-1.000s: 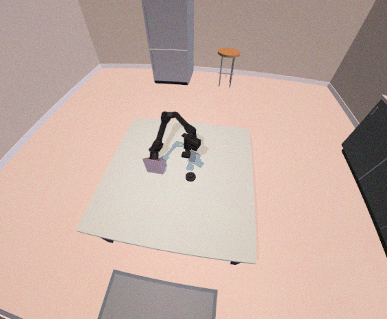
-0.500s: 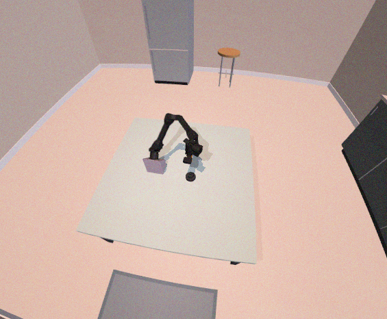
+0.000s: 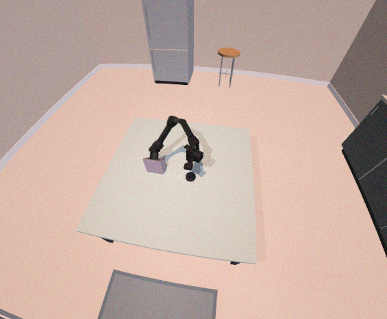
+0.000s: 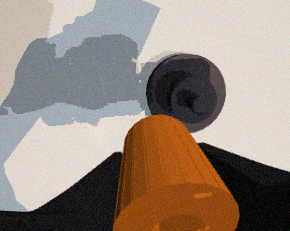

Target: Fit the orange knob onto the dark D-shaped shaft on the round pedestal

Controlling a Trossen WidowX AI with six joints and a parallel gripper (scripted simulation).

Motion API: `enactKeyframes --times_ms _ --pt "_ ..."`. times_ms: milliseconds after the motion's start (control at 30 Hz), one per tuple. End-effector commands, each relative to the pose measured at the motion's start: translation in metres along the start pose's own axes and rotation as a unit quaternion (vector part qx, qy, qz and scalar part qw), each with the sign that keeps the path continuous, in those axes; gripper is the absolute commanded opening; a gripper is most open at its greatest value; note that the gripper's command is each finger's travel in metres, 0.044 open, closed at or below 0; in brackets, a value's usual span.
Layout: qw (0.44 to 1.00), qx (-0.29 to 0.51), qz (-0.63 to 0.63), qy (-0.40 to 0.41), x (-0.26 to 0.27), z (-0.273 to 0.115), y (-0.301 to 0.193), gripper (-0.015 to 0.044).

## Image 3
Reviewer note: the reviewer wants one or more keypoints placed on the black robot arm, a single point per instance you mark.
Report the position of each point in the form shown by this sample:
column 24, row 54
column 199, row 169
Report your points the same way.
column 191, row 150

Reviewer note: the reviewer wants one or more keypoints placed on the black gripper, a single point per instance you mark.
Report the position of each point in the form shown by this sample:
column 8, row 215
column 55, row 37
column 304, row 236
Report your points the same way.
column 188, row 166

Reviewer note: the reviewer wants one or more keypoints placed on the dark grey round pedestal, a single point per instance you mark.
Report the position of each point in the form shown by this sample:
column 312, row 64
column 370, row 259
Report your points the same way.
column 190, row 176

